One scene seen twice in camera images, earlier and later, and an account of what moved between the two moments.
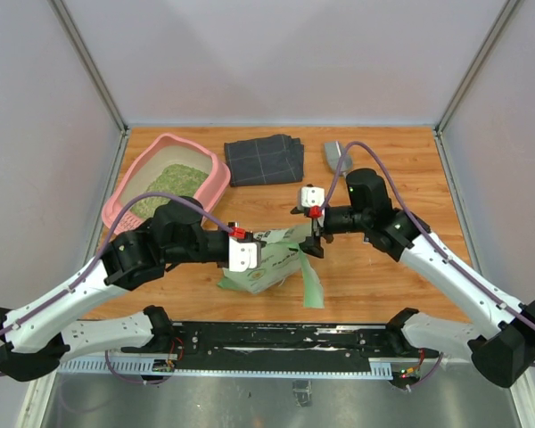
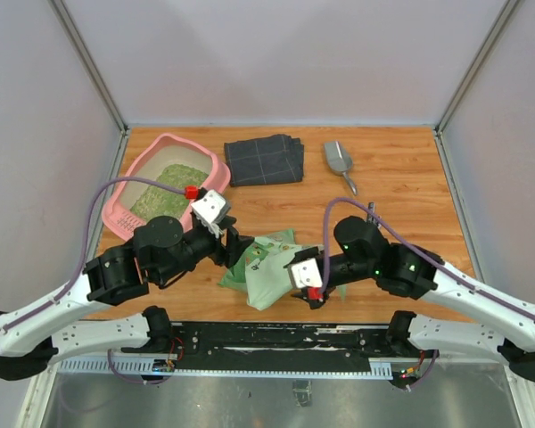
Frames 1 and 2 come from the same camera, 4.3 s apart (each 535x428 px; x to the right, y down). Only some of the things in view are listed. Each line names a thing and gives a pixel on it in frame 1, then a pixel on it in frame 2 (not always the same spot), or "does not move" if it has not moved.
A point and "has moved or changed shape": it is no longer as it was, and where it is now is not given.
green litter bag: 281,255 has moved or changed shape
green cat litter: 174,178 does not move
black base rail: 381,349 does not move
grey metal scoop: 334,150 does not move
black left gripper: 252,239 -> 235,247
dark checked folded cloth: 278,159 does not move
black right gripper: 311,244 -> 313,300
